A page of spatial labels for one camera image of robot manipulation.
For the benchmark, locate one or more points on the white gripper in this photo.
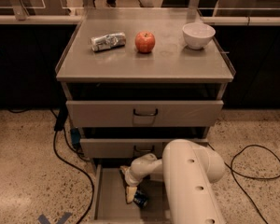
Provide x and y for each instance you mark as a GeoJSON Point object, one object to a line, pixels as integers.
{"type": "Point", "coordinates": [132, 178]}

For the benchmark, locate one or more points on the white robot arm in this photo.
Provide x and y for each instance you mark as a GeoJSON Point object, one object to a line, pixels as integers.
{"type": "Point", "coordinates": [188, 171]}

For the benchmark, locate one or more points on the grey open bottom drawer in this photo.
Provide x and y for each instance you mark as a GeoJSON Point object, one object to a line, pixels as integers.
{"type": "Point", "coordinates": [109, 204]}

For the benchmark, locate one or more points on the grey middle drawer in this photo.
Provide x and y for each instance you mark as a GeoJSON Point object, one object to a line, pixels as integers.
{"type": "Point", "coordinates": [122, 148]}

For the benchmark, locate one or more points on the grey top drawer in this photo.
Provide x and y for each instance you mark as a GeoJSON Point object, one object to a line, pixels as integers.
{"type": "Point", "coordinates": [143, 113]}

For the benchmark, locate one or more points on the grey metal drawer cabinet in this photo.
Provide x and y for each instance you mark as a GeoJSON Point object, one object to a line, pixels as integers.
{"type": "Point", "coordinates": [172, 71]}

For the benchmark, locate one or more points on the silver crumpled can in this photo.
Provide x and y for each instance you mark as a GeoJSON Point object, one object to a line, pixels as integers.
{"type": "Point", "coordinates": [110, 41]}

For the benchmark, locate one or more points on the blue power adapter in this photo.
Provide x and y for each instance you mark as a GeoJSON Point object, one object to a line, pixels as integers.
{"type": "Point", "coordinates": [75, 137]}

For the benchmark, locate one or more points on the black power plug block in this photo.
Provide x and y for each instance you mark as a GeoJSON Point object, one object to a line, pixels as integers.
{"type": "Point", "coordinates": [61, 118]}

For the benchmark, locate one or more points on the red apple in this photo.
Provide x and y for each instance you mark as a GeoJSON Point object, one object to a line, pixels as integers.
{"type": "Point", "coordinates": [145, 42]}

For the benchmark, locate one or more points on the white ceramic bowl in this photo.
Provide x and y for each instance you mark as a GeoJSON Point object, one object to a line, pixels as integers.
{"type": "Point", "coordinates": [197, 35]}

